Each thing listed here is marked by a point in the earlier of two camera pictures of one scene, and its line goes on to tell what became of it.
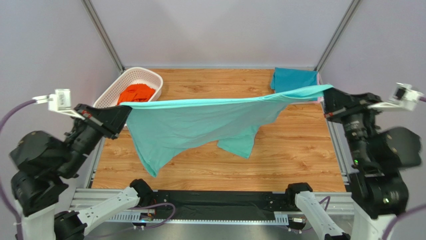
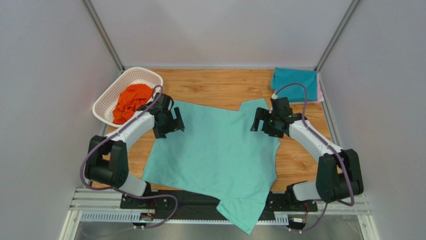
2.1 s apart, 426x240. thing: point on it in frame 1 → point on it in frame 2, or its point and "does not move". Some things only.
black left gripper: [110, 120] → [161, 132]
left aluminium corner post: [102, 35] does not move
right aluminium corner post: [336, 35] does not move
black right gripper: [346, 108] → [266, 122]
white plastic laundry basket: [137, 75] does not move
